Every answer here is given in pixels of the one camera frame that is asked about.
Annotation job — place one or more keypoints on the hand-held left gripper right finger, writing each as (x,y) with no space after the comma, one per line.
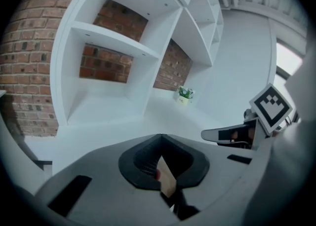
(192,168)

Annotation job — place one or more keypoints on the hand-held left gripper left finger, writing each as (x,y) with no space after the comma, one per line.
(138,168)

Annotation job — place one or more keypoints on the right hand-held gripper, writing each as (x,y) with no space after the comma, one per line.
(270,109)

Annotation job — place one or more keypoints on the dark picture frame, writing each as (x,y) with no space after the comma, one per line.
(168,183)

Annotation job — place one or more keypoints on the person's left hand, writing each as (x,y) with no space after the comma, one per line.
(158,174)

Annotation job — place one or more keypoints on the white shelving unit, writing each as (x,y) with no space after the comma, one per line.
(118,128)

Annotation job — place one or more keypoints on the black framed window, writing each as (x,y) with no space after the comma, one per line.
(287,62)

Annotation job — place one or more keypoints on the white pot with flowers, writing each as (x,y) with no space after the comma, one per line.
(184,101)

